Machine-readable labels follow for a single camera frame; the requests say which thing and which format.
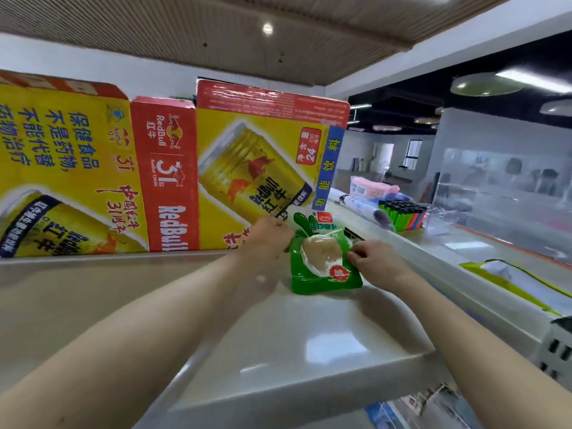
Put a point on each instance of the person's right hand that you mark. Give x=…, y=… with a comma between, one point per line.
x=380, y=261

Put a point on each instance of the person's left hand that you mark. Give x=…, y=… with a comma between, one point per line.
x=266, y=236

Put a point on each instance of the person's right fingers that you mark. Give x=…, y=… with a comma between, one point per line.
x=359, y=254

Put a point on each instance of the person's left fingers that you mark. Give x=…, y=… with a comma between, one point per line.
x=285, y=232

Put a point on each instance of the green snack packet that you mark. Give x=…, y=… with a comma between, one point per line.
x=322, y=263

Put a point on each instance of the person's left forearm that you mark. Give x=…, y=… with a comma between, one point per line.
x=120, y=348

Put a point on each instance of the person's right forearm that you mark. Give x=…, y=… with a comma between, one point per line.
x=482, y=352

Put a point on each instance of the white plastic-wrapped roll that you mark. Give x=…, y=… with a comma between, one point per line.
x=364, y=209

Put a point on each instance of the row of colourful lighters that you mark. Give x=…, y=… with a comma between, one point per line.
x=404, y=215

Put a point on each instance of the pink tissue pack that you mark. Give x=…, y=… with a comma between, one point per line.
x=373, y=187

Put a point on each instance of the yellow drink carton with can picture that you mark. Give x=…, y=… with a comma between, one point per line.
x=263, y=165

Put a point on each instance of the white shelf unit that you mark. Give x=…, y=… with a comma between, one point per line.
x=286, y=335

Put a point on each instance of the red drink carton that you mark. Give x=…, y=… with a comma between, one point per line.
x=166, y=174

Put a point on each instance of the clear acrylic partition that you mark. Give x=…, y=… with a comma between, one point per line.
x=500, y=196

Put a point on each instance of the yellow-trimmed bag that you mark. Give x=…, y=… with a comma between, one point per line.
x=518, y=279

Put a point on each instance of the magazines under shelf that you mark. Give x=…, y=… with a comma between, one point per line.
x=415, y=406

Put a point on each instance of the round ceiling light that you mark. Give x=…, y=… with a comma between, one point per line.
x=267, y=28

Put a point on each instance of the white plastic basket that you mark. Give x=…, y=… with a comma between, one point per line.
x=556, y=348

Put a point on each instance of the large yellow drink carton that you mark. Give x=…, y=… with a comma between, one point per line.
x=67, y=169

